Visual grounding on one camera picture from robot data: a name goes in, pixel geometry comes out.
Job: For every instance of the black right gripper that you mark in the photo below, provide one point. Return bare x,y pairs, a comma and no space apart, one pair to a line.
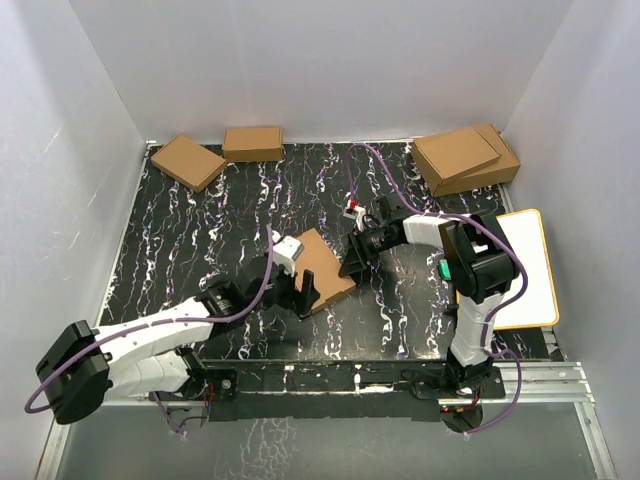
354,260

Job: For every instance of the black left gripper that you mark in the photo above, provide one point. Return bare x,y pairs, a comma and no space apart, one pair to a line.
299,299

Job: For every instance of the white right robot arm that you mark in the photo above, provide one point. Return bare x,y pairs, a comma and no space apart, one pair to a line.
481,269

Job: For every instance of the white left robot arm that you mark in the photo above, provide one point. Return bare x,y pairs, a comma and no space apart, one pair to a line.
86,366

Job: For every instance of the small cardboard box top right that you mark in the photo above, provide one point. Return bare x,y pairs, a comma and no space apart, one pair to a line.
445,158

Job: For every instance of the large cardboard box bottom right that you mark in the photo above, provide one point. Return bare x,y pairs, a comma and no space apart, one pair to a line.
503,170

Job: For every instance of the green eraser block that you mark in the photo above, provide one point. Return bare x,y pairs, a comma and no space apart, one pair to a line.
444,270

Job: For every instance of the white board with yellow rim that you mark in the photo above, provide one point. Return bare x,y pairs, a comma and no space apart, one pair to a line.
538,306

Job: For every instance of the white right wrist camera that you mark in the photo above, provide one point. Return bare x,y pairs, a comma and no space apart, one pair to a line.
355,213

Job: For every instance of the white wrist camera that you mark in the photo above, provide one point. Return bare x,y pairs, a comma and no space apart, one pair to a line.
286,251
355,213

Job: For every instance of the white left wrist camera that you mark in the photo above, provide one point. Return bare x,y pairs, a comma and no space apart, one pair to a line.
286,251

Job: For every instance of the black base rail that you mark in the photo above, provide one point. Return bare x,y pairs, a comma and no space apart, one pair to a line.
421,390

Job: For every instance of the aluminium frame rail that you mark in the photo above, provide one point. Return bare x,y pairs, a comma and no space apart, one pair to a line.
566,382

